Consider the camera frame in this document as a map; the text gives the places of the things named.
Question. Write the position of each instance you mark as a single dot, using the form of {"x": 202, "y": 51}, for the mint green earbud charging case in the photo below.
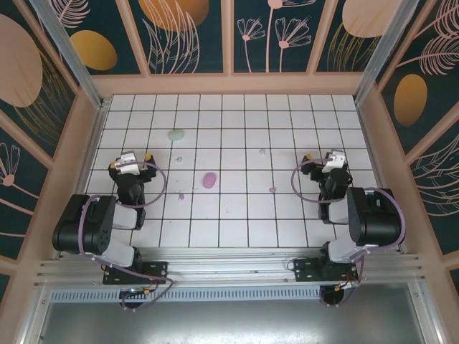
{"x": 176, "y": 135}

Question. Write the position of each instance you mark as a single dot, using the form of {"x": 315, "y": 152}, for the pink earbud charging case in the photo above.
{"x": 209, "y": 180}

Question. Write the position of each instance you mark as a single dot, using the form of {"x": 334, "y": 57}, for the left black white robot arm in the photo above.
{"x": 79, "y": 225}

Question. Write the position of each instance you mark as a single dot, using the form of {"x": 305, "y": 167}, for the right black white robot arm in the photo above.
{"x": 376, "y": 222}

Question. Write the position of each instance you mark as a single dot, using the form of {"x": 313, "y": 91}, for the grey metal sheet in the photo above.
{"x": 229, "y": 322}

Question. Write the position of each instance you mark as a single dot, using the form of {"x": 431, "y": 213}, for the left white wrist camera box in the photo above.
{"x": 127, "y": 163}

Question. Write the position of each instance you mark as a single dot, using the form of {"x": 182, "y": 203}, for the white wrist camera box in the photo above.
{"x": 127, "y": 163}
{"x": 333, "y": 163}

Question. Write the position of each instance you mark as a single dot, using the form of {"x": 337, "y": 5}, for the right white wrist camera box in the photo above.
{"x": 333, "y": 163}

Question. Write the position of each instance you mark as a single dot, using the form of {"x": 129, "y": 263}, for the aluminium side rail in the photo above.
{"x": 371, "y": 143}
{"x": 93, "y": 143}

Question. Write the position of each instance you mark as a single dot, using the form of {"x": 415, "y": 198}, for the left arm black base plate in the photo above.
{"x": 157, "y": 270}

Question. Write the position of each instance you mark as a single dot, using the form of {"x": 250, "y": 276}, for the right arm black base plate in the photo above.
{"x": 305, "y": 268}

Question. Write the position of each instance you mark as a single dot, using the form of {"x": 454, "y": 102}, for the aluminium corner post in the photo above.
{"x": 384, "y": 53}
{"x": 71, "y": 55}

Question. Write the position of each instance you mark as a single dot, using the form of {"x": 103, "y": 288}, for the aluminium mounting rail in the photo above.
{"x": 229, "y": 267}

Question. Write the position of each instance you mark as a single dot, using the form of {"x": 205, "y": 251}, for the aluminium frame bar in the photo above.
{"x": 34, "y": 315}
{"x": 426, "y": 315}

